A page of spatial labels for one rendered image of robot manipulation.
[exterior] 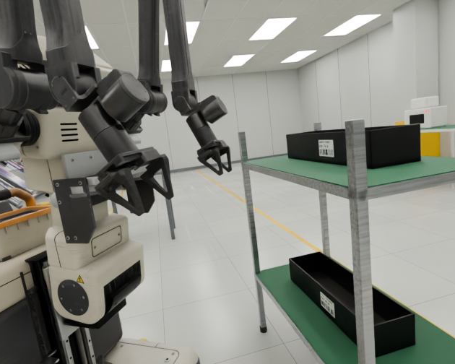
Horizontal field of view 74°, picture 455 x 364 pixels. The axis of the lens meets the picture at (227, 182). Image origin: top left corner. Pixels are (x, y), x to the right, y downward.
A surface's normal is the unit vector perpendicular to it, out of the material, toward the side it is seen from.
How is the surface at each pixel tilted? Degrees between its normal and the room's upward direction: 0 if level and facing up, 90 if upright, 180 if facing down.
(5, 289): 90
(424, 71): 90
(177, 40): 91
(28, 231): 92
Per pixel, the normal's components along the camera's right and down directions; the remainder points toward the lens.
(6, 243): 0.94, -0.02
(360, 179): 0.24, 0.13
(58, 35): -0.28, 0.05
